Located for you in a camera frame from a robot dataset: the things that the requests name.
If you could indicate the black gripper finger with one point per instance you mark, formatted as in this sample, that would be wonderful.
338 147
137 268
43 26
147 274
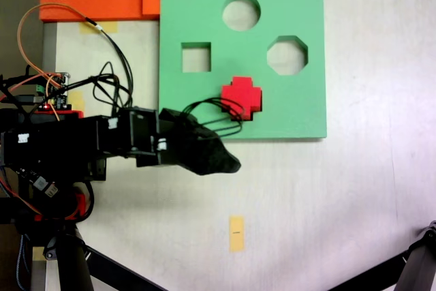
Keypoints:
218 161
209 141

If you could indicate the red cross columnar block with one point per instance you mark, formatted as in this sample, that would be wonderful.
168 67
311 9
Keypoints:
243 95

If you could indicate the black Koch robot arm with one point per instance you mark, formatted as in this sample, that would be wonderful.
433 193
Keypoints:
68 141

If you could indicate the green shape hole board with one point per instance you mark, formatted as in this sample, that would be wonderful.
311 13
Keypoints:
190 15

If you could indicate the yellow tape marker strip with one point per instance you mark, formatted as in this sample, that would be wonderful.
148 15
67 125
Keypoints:
236 233

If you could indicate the yellow masking tape piece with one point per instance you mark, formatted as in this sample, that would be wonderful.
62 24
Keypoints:
109 27
38 253
77 100

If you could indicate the black tripod leg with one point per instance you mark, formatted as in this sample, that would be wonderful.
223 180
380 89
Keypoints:
419 263
71 263

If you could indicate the red arm base mount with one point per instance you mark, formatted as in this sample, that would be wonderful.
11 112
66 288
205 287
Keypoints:
80 202

